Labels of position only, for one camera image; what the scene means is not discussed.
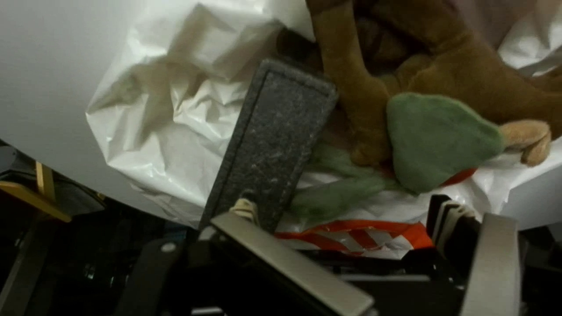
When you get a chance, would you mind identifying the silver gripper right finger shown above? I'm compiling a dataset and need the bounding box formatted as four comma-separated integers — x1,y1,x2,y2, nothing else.
425,193,524,316

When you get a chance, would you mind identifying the brown and green plush toy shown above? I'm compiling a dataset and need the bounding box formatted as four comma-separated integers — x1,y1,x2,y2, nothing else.
289,0,562,228

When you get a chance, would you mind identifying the white and orange plastic bag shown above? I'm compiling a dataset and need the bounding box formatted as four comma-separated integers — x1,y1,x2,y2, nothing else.
85,0,562,260

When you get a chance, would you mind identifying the grey felt block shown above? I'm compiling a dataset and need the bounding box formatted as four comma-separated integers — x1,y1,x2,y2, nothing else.
197,56,341,233

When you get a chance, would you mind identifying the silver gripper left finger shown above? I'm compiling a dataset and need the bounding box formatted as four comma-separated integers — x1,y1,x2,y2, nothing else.
209,210,378,316

